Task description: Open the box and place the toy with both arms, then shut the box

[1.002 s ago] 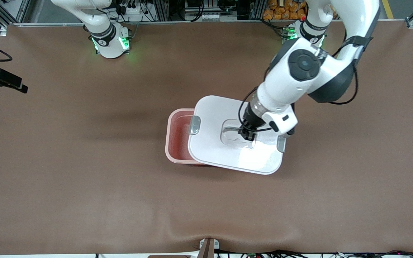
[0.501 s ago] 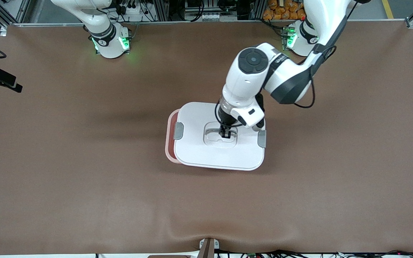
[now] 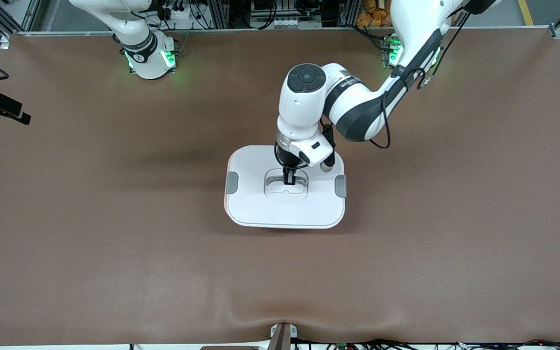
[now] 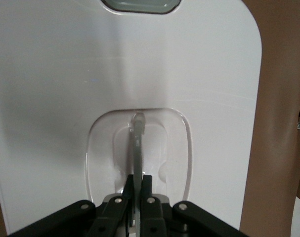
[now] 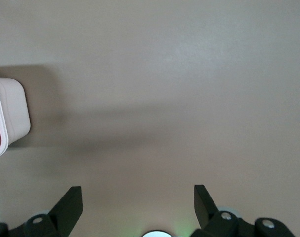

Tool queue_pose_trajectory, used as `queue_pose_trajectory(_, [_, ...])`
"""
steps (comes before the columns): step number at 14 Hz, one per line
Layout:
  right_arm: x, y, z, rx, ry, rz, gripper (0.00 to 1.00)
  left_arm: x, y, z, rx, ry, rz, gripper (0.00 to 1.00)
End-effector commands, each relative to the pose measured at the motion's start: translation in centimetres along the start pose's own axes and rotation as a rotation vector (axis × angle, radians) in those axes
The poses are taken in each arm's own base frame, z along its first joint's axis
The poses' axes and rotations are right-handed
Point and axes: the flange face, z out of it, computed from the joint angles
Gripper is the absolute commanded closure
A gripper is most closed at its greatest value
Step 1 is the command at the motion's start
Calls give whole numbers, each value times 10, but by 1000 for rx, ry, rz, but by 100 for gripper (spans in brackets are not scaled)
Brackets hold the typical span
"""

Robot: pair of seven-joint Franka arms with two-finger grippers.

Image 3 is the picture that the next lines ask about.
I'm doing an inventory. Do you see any white plastic box lid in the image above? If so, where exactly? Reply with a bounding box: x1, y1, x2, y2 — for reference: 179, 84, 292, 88
225, 145, 347, 229

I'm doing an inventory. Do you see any dark electronic equipment box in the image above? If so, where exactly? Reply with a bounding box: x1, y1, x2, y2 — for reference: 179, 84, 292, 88
250, 0, 327, 29

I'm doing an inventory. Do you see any white power strip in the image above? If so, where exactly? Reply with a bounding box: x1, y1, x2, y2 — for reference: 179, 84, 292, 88
156, 0, 204, 30

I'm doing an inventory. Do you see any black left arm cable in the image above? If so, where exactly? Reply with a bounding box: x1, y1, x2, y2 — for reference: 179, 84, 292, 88
370, 67, 437, 149

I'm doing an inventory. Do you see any aluminium table edge rail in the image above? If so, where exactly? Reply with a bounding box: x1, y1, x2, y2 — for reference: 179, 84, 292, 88
15, 25, 553, 37

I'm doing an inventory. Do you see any brown post with metal bracket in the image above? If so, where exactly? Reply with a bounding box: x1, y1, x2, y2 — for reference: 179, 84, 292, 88
268, 322, 298, 350

